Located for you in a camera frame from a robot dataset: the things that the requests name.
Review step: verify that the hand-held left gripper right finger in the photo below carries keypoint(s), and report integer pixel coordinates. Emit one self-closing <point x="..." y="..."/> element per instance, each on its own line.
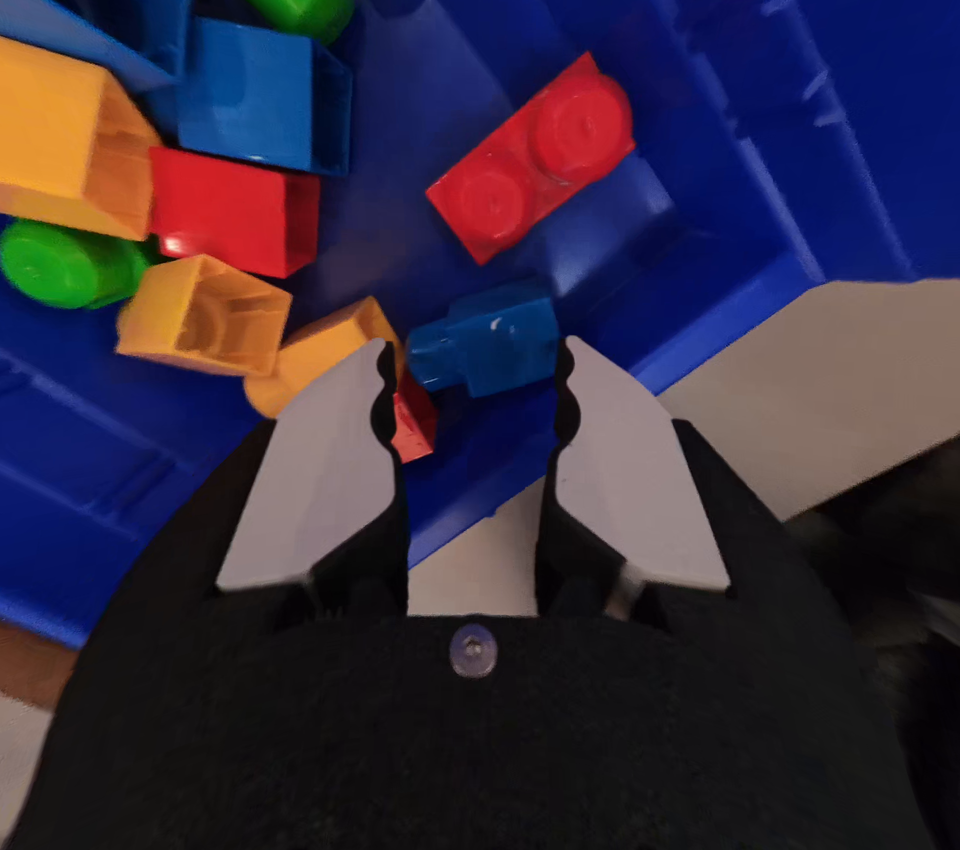
<point x="637" y="490"/>

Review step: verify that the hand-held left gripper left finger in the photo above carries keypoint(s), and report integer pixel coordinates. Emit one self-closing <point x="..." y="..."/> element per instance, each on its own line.
<point x="307" y="490"/>

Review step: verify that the blue one-stud block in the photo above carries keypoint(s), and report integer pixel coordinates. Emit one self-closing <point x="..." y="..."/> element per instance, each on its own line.
<point x="510" y="340"/>

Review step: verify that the red two-stud block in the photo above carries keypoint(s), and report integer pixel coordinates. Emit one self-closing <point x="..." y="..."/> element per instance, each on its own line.
<point x="525" y="168"/>

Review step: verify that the blue plastic bin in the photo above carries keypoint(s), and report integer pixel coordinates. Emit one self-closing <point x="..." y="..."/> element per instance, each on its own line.
<point x="675" y="3"/>

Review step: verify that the grey desk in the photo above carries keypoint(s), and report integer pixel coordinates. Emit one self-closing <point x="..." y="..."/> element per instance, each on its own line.
<point x="787" y="378"/>

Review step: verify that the small red block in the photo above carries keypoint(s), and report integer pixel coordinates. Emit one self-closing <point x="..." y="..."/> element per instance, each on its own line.
<point x="412" y="426"/>

